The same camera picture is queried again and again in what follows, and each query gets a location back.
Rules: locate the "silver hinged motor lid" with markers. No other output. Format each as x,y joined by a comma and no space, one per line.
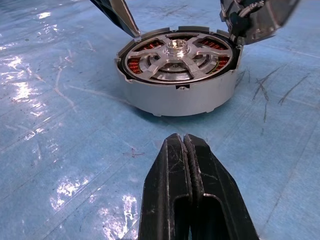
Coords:
265,22

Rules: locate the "silver motor housing copper windings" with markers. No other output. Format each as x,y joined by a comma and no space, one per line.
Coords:
180,100

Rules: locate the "spoked rotor black rim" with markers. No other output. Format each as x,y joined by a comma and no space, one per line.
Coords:
175,53

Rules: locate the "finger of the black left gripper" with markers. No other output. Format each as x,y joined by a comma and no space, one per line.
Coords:
117,15

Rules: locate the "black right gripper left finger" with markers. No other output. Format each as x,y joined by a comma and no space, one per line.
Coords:
165,190

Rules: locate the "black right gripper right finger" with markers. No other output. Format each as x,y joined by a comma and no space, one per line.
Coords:
217,200

